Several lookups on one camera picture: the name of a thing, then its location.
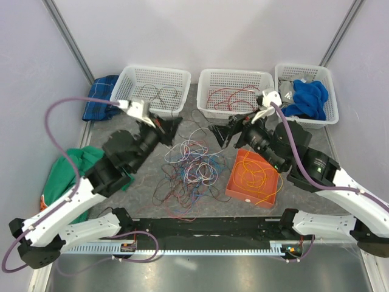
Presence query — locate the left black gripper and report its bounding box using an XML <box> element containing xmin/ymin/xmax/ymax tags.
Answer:
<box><xmin>129</xmin><ymin>112</ymin><xmax>183</xmax><ymax>173</ymax></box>

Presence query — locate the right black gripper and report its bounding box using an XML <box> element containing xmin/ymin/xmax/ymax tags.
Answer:
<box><xmin>208</xmin><ymin>107</ymin><xmax>286</xmax><ymax>171</ymax></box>

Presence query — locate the multicoloured wire pile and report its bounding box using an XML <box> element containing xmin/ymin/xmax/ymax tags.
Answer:
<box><xmin>151</xmin><ymin>127</ymin><xmax>232</xmax><ymax>222</ymax></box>

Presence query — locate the red wire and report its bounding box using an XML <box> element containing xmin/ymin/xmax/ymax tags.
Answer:
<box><xmin>205</xmin><ymin>85</ymin><xmax>267</xmax><ymax>113</ymax></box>

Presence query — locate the yellow wire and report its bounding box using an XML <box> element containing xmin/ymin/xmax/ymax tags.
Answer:
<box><xmin>233</xmin><ymin>148</ymin><xmax>284</xmax><ymax>206</ymax></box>

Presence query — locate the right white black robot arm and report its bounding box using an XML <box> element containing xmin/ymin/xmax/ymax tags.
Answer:
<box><xmin>208</xmin><ymin>114</ymin><xmax>388</xmax><ymax>258</ymax></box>

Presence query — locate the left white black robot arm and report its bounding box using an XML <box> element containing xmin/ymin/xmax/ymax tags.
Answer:
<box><xmin>9</xmin><ymin>116</ymin><xmax>182</xmax><ymax>269</ymax></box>

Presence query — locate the left white plastic basket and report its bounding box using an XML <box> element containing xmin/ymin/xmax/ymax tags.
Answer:
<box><xmin>110</xmin><ymin>66</ymin><xmax>191</xmax><ymax>117</ymax></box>

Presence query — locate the white plastic basket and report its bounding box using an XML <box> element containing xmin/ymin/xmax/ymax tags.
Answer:
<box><xmin>197</xmin><ymin>69</ymin><xmax>274</xmax><ymax>119</ymax></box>
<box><xmin>275</xmin><ymin>63</ymin><xmax>339</xmax><ymax>129</ymax></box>
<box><xmin>110</xmin><ymin>66</ymin><xmax>191</xmax><ymax>117</ymax></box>

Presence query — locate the middle white plastic basket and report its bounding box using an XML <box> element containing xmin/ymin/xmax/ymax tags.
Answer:
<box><xmin>197</xmin><ymin>69</ymin><xmax>274</xmax><ymax>119</ymax></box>

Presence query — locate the orange plastic tray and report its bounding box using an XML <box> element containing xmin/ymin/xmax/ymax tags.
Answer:
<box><xmin>225</xmin><ymin>149</ymin><xmax>283</xmax><ymax>209</ymax></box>

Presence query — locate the grey sock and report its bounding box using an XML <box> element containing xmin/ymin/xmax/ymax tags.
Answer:
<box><xmin>278</xmin><ymin>75</ymin><xmax>314</xmax><ymax>112</ymax></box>

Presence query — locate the blue plaid cloth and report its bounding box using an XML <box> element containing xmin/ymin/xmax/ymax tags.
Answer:
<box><xmin>82</xmin><ymin>75</ymin><xmax>121</xmax><ymax>122</ymax></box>

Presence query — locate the blue fleece cloth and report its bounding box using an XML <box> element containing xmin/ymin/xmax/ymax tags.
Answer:
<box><xmin>281</xmin><ymin>80</ymin><xmax>329</xmax><ymax>121</ymax></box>

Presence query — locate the right white plastic basket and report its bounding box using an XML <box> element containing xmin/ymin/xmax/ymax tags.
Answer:
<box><xmin>275</xmin><ymin>63</ymin><xmax>339</xmax><ymax>129</ymax></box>

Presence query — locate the green garment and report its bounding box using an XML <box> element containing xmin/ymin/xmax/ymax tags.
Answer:
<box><xmin>40</xmin><ymin>145</ymin><xmax>135</xmax><ymax>228</ymax></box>

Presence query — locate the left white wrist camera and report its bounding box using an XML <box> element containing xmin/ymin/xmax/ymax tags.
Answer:
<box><xmin>118</xmin><ymin>99</ymin><xmax>156</xmax><ymax>128</ymax></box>

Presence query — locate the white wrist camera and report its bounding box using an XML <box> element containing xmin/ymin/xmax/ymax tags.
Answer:
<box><xmin>118</xmin><ymin>99</ymin><xmax>156</xmax><ymax>128</ymax></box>
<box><xmin>251</xmin><ymin>88</ymin><xmax>282</xmax><ymax>124</ymax></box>

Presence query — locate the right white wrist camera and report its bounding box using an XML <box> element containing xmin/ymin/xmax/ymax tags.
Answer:
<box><xmin>251</xmin><ymin>88</ymin><xmax>282</xmax><ymax>124</ymax></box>

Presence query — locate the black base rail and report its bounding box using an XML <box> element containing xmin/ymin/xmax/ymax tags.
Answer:
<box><xmin>113</xmin><ymin>215</ymin><xmax>313</xmax><ymax>249</ymax></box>

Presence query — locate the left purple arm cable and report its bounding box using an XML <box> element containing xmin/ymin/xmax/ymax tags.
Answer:
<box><xmin>1</xmin><ymin>97</ymin><xmax>120</xmax><ymax>272</ymax></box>

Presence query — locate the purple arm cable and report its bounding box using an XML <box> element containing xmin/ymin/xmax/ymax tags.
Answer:
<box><xmin>270</xmin><ymin>102</ymin><xmax>389</xmax><ymax>214</ymax></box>
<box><xmin>1</xmin><ymin>97</ymin><xmax>120</xmax><ymax>272</ymax></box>

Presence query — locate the light blue slotted cable duct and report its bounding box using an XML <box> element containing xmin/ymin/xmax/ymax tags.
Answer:
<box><xmin>67</xmin><ymin>236</ymin><xmax>297</xmax><ymax>256</ymax></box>

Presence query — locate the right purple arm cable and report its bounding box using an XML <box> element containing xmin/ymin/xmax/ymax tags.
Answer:
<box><xmin>270</xmin><ymin>102</ymin><xmax>389</xmax><ymax>214</ymax></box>

